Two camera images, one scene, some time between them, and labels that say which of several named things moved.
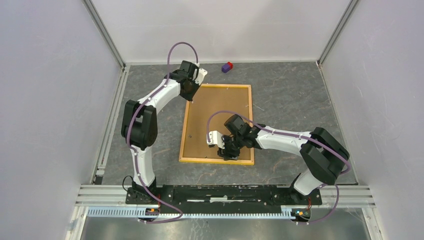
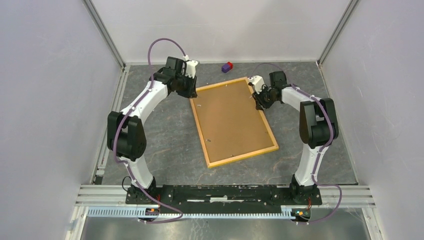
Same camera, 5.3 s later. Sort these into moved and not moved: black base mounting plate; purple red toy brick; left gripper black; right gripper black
Moved: right gripper black
Not moved: black base mounting plate; purple red toy brick; left gripper black
